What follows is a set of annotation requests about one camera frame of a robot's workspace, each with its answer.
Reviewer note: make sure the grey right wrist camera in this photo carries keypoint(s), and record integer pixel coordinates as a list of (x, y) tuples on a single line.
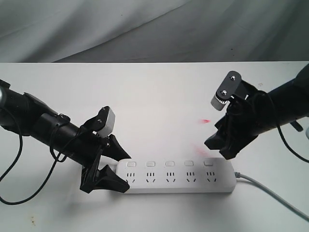
[(231, 87)]

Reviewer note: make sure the grey backdrop cloth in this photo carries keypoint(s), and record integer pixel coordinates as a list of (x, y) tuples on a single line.
[(153, 30)]

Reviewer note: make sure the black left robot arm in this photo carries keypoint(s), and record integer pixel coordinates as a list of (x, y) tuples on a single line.
[(26, 115)]

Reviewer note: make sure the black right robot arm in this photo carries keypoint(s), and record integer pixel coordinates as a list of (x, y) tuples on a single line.
[(291, 101)]

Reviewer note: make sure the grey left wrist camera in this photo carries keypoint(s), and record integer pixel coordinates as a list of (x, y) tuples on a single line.
[(104, 122)]

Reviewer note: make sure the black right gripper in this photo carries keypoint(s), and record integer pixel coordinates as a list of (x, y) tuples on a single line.
[(243, 122)]

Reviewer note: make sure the white five-outlet power strip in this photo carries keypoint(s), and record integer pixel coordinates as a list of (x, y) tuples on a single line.
[(191, 175)]

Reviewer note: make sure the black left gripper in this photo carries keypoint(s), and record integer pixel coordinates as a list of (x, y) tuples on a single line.
[(88, 155)]

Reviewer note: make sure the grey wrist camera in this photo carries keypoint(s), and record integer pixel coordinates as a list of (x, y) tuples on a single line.
[(104, 122), (231, 87)]

